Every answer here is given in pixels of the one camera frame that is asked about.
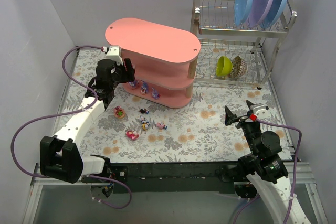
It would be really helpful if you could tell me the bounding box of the pink purple cupcake toy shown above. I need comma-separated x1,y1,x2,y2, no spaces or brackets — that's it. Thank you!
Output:
128,80,139,90

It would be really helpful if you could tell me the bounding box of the purple bunny head toy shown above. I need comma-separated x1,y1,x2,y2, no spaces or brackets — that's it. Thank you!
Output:
140,80,149,95

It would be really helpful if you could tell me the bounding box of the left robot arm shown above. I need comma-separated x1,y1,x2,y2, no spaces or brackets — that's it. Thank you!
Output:
39,58,135,183

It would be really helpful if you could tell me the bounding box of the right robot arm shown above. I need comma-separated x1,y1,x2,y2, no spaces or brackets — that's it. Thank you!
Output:
222,101,310,223

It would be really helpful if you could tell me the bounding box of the pink three-tier shelf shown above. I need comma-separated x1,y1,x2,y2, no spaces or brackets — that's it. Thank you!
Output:
105,18,201,109

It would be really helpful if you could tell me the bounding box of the patterned ceramic bowl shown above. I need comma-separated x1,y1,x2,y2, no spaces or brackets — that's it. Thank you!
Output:
229,56,247,79

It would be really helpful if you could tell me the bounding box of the pink flowerpot toy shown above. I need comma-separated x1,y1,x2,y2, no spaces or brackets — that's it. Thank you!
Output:
114,106,125,119

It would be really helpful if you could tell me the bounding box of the black red mouse figure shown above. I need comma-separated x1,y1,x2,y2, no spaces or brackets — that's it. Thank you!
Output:
139,109,149,114

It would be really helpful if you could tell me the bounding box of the lime green bowl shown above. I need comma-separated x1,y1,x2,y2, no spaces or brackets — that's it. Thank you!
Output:
216,56,233,77

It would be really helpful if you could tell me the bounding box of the blue white duck figure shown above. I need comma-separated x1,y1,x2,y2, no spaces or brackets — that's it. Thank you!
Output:
139,115,150,125

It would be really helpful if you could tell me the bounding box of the steel dish rack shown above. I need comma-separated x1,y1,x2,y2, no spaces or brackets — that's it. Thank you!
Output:
191,0,297,90

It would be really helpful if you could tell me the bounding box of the yellow blue duck figure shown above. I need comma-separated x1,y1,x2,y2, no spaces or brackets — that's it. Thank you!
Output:
142,124,149,130

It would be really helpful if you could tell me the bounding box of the floral table mat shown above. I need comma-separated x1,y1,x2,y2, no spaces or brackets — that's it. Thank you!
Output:
48,47,294,163

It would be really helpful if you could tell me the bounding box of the pink lying figure toy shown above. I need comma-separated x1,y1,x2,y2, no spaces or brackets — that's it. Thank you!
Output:
126,130,139,141

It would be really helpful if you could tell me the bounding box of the purple plate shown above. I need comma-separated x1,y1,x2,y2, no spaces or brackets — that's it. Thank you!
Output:
248,0,273,28

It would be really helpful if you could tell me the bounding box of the right blue plate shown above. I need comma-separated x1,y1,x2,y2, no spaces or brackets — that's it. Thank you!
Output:
260,0,287,29

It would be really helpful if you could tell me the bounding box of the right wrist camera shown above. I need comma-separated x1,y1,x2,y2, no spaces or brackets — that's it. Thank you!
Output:
249,103,270,120

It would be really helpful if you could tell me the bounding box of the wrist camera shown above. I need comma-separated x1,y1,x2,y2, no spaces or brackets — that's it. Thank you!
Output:
249,103,270,120
105,45,123,66

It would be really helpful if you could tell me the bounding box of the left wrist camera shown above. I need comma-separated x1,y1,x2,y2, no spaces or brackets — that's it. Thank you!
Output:
105,45,123,66

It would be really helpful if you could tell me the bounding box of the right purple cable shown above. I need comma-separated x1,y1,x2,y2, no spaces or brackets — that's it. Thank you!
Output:
230,119,302,224

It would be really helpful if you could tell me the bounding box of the purple cable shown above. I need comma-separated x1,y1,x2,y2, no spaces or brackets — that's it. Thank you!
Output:
230,119,302,224
10,45,133,209

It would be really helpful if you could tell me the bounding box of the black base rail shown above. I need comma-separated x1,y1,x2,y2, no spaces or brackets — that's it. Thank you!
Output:
110,162,257,199

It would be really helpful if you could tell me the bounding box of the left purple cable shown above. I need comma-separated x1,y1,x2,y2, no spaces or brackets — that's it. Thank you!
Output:
10,45,133,209

